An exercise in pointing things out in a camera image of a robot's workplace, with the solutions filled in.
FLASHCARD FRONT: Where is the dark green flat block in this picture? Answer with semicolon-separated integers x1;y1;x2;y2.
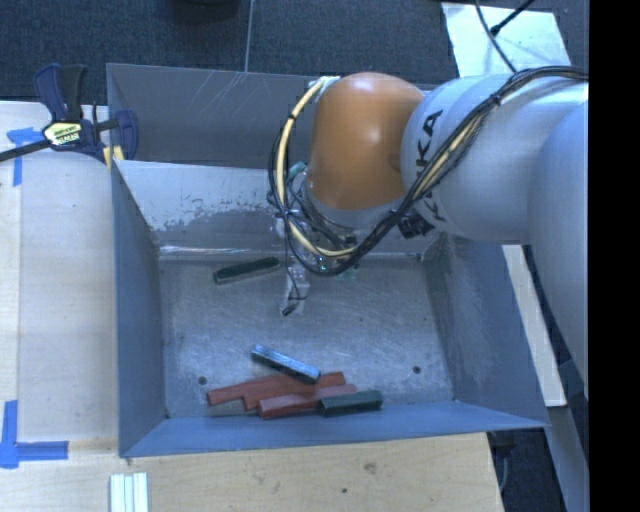
250;343;322;386
212;255;282;286
316;389;385;418

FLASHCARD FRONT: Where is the red-brown flat block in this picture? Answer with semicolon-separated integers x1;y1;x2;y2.
256;383;359;421
205;371;347;408

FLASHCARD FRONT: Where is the grey metal bin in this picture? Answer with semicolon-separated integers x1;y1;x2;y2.
105;62;552;459

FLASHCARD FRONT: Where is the pale wood board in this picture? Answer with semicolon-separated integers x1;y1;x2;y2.
17;147;122;444

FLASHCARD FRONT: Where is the black cylinder on white bracket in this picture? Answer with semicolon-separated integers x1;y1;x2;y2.
398;211;436;241

